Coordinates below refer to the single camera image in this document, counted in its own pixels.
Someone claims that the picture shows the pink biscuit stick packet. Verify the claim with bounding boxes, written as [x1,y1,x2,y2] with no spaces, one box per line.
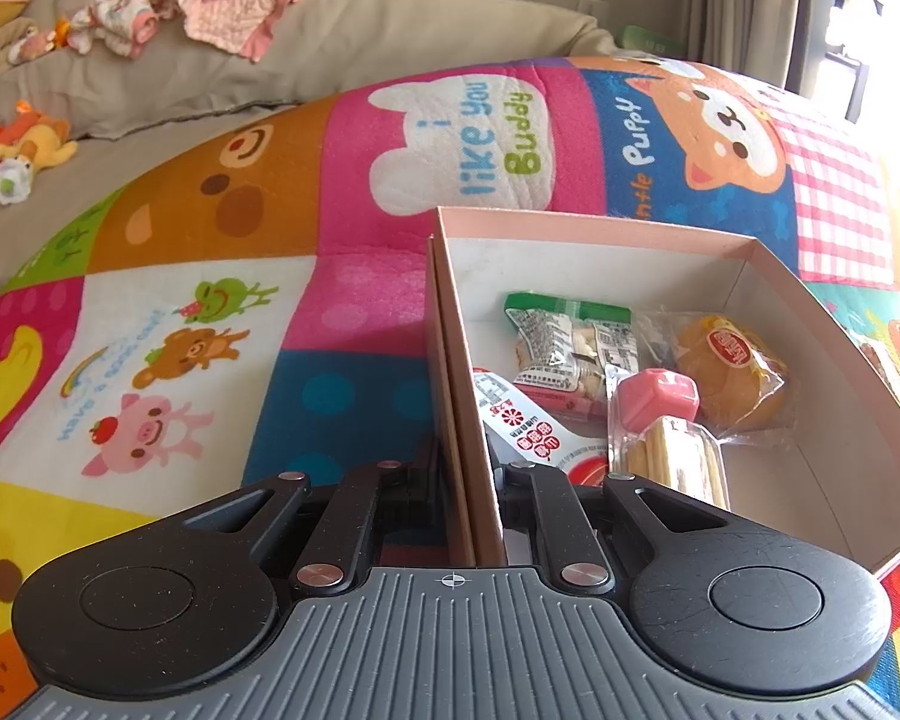
[607,367,731,512]

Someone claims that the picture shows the green white snack packet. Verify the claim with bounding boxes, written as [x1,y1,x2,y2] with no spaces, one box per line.
[504,291,641,421]

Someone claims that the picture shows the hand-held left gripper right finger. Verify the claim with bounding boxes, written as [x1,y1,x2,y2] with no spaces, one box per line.
[492,460,730,596]

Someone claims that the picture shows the beige curtain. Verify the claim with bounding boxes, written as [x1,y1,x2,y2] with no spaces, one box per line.
[681,0,805,86]

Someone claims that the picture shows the pile of pink baby clothes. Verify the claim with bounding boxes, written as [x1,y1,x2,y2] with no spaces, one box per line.
[7,0,335,65]

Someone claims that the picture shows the colourful cartoon play mat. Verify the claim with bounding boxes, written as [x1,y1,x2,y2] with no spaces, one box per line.
[0,55,900,720]

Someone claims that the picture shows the beige long cushion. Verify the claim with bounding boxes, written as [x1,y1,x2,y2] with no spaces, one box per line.
[0,0,620,142]

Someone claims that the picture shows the orange plush toy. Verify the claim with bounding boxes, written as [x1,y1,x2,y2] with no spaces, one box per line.
[0,100,80,182]

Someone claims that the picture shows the white red snack packet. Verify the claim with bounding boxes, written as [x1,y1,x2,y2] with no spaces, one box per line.
[471,369,611,487]

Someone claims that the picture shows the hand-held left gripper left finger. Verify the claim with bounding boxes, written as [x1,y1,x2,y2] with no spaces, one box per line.
[153,454,437,598]

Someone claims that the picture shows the bun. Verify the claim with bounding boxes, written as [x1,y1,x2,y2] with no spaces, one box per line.
[645,306,791,436]

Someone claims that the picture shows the pink cardboard box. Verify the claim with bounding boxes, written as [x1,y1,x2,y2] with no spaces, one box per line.
[424,205,900,578]

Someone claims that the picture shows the white green small toy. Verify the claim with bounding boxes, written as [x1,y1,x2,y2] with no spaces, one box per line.
[0,154,37,206]

